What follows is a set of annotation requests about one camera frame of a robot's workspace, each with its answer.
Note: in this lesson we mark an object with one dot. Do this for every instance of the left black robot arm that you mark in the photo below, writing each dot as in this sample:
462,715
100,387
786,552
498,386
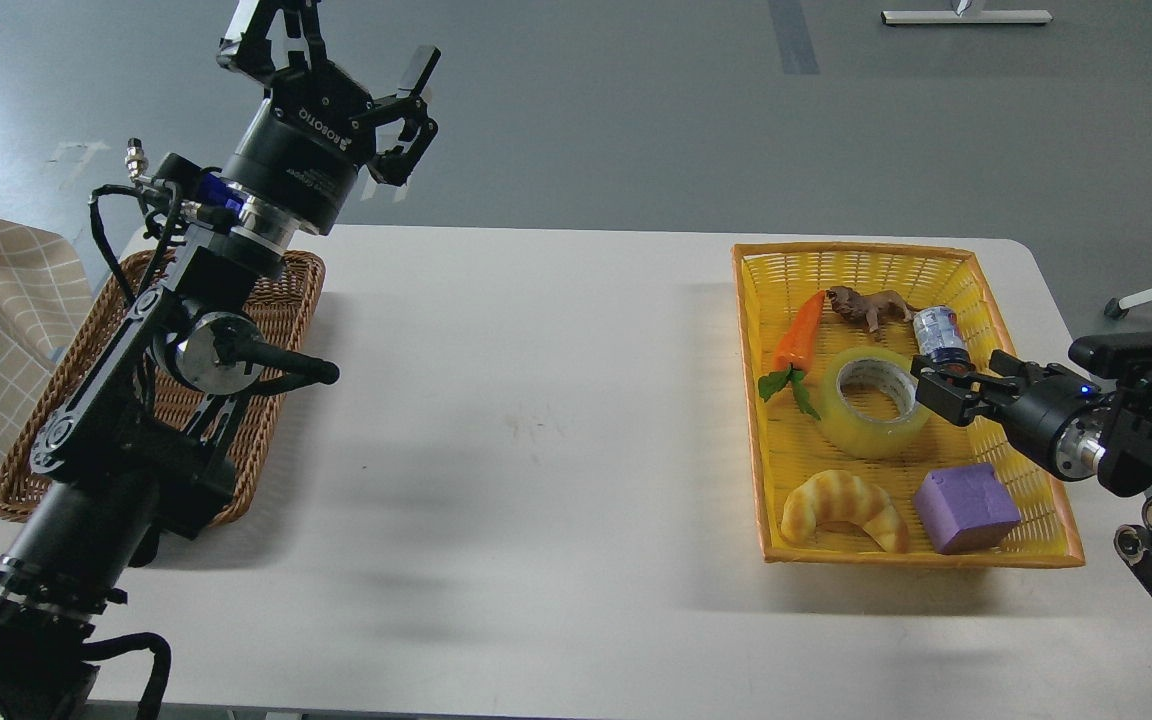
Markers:
141,446

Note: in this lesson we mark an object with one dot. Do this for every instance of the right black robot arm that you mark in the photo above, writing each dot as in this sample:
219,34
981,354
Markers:
1121,364

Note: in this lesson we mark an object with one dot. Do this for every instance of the purple foam cube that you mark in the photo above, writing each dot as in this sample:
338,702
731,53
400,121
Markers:
965,509

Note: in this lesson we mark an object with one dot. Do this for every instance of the brown toy animal figure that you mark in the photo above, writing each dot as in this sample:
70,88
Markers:
868,309

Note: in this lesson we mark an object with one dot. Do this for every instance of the white metal stand base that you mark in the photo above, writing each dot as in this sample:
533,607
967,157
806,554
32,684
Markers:
967,13

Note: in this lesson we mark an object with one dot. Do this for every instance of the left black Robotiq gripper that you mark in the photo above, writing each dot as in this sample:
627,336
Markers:
315,128

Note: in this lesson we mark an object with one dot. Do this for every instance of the orange toy carrot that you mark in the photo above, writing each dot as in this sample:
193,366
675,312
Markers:
794,356

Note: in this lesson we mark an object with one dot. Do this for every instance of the yellow plastic basket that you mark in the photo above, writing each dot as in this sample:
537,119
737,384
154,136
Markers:
772,281

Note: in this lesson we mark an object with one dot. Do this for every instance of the yellow tape roll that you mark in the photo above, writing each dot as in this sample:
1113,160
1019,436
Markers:
867,403

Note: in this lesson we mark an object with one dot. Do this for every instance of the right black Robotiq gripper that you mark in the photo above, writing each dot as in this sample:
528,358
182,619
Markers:
1048,412

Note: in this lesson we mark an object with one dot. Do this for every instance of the toy croissant bread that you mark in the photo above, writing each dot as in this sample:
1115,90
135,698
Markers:
838,495

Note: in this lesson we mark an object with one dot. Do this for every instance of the small blue white can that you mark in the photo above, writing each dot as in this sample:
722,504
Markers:
939,338

